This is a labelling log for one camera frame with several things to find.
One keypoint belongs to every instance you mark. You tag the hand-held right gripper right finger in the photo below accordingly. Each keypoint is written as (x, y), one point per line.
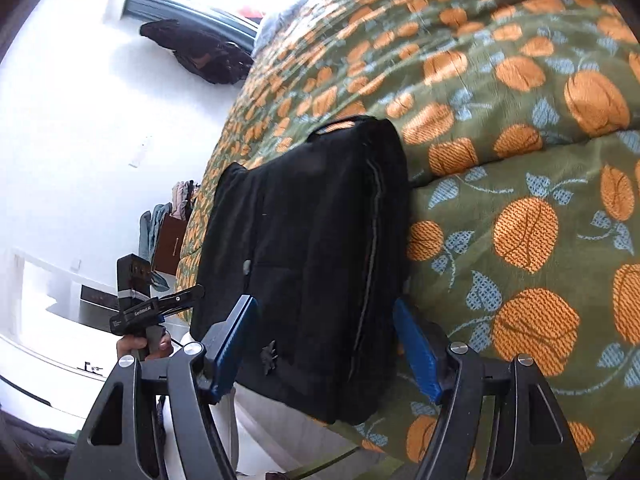
(417, 355)

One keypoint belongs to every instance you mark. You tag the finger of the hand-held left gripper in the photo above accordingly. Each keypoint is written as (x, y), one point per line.
(180, 300)

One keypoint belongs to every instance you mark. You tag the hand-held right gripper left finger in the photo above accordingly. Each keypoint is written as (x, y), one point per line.
(235, 340)

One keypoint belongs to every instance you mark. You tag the black pants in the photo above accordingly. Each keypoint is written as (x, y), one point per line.
(310, 220)

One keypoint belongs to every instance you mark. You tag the person's left hand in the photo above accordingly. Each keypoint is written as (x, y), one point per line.
(130, 347)

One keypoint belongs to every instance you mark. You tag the black appliance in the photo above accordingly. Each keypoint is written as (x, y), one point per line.
(97, 305)

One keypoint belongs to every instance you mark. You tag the brown wooden cabinet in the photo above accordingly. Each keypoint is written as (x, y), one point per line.
(170, 245)

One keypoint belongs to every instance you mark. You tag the teal cloth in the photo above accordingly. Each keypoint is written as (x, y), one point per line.
(147, 235)

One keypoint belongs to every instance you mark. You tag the pile of folded clothes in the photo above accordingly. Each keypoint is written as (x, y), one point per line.
(182, 197)

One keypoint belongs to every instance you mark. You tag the white mattress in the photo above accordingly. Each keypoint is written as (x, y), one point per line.
(280, 435)

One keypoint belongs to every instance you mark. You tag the dark hanging clothing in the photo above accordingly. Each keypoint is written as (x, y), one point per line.
(200, 55)

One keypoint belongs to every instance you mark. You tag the green orange printed blanket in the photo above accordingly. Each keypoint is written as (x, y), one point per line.
(500, 110)

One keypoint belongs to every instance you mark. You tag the blue-grey window frame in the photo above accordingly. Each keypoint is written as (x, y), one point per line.
(190, 10)

